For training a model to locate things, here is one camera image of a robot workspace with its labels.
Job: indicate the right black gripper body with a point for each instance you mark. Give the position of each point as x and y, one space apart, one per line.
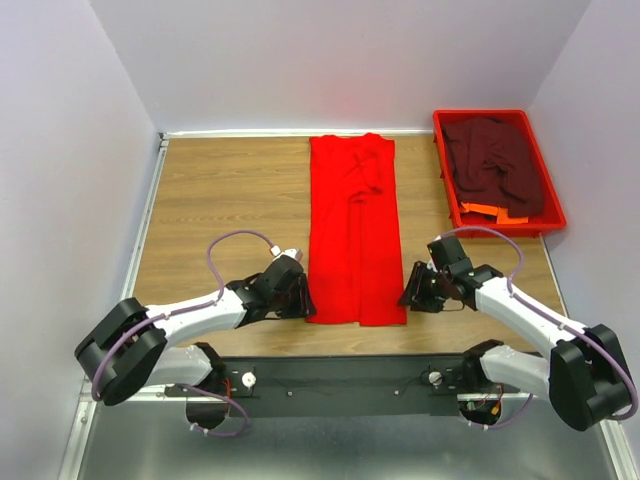
436 289

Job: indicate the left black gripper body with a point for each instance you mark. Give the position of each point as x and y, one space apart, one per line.
286 306

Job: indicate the bright red t shirt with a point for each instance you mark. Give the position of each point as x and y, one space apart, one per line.
355 257

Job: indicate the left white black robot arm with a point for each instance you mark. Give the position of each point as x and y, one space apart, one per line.
136 346

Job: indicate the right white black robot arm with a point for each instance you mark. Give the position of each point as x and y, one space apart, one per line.
580 371

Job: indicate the orange t shirt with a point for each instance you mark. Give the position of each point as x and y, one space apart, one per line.
496 214

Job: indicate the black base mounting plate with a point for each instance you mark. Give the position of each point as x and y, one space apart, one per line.
342 386

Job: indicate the red plastic bin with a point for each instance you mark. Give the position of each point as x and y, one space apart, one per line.
551 219

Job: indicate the dark maroon t shirt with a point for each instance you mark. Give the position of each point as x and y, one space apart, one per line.
491 164

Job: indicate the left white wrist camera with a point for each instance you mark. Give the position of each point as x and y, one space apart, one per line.
294 253

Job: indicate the aluminium frame rail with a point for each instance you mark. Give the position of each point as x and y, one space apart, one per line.
205 186

